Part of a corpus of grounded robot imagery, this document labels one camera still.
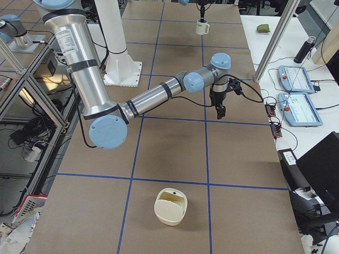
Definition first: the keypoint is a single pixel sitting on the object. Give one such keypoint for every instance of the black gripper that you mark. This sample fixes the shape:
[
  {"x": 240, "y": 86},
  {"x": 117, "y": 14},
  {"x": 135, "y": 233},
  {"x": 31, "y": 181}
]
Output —
[
  {"x": 202, "y": 10},
  {"x": 217, "y": 99}
]

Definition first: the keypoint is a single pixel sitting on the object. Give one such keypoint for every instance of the white camera mast pedestal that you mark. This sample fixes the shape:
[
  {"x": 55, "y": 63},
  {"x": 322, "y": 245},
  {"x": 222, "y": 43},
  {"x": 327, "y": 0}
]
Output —
[{"x": 119, "y": 47}]

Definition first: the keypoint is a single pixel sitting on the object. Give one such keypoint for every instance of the black orange terminal strip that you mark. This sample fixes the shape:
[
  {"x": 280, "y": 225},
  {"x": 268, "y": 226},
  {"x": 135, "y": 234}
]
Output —
[{"x": 274, "y": 121}]

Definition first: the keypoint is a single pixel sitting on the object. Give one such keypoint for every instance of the near blue teach pendant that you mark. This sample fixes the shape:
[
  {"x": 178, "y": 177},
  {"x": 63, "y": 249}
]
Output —
[{"x": 298, "y": 109}]

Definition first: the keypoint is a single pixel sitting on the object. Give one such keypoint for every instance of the blue teach pendant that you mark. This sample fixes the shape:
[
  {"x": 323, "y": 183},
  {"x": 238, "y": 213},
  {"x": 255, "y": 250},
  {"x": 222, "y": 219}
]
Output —
[
  {"x": 295, "y": 79},
  {"x": 298, "y": 109}
]

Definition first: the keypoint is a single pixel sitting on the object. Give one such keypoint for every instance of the black water bottle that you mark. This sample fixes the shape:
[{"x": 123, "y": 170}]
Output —
[{"x": 305, "y": 49}]

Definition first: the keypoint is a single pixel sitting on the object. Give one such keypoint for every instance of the green cloth pouch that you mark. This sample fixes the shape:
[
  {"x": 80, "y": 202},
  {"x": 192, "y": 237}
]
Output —
[{"x": 263, "y": 28}]

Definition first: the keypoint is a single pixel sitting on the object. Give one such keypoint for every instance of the black monitor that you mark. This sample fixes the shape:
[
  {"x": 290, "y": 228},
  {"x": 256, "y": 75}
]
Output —
[{"x": 319, "y": 166}]

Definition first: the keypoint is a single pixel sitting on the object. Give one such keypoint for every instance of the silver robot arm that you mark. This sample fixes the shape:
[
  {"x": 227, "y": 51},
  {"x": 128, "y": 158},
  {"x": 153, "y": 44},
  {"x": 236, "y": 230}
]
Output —
[
  {"x": 185, "y": 2},
  {"x": 107, "y": 119}
]

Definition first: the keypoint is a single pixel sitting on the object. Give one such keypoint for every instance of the white plastic mug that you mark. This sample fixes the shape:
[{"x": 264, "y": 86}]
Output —
[{"x": 202, "y": 27}]

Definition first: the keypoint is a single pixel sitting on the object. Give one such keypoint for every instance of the aluminium frame post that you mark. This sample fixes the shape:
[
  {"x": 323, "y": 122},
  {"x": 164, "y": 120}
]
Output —
[{"x": 276, "y": 37}]

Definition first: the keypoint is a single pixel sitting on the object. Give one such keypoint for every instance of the far blue teach pendant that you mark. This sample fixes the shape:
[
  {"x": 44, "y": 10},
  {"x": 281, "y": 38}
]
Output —
[{"x": 295, "y": 79}]

